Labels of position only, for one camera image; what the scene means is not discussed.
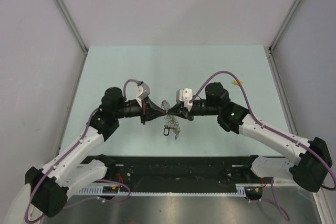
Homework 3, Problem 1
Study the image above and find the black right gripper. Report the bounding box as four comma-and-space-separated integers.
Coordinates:
167, 100, 219, 122

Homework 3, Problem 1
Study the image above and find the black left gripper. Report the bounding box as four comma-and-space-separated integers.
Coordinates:
114, 96, 166, 125

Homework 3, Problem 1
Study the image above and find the metal disc keyring organizer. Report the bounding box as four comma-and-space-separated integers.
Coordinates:
161, 100, 181, 140

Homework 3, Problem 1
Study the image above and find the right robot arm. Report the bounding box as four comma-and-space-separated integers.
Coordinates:
167, 82, 332, 193

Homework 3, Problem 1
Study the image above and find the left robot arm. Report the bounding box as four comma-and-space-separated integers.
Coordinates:
25, 86, 166, 217

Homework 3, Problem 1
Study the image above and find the yellow tag key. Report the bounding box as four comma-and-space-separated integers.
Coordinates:
232, 80, 243, 86

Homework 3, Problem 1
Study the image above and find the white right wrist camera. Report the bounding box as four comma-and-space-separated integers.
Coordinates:
176, 88, 193, 112

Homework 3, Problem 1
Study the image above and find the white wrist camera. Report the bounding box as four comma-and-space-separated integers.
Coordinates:
135, 81, 150, 107
176, 88, 193, 112

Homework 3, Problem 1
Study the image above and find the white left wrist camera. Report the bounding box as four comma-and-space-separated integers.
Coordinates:
135, 81, 150, 107

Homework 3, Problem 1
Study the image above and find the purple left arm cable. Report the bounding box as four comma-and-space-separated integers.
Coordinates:
24, 79, 142, 222

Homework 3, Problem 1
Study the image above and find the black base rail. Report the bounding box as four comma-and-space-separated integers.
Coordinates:
105, 156, 267, 193

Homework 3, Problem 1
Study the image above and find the white slotted cable duct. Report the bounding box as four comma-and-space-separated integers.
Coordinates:
76, 183, 266, 198

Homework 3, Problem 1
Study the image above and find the aluminium frame post left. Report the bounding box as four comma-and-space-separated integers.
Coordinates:
53, 0, 88, 56

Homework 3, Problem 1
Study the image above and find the aluminium frame post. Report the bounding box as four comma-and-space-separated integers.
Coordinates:
53, 0, 88, 56
268, 0, 303, 54

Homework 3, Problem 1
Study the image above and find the aluminium frame post right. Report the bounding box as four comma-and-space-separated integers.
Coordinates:
268, 0, 303, 54

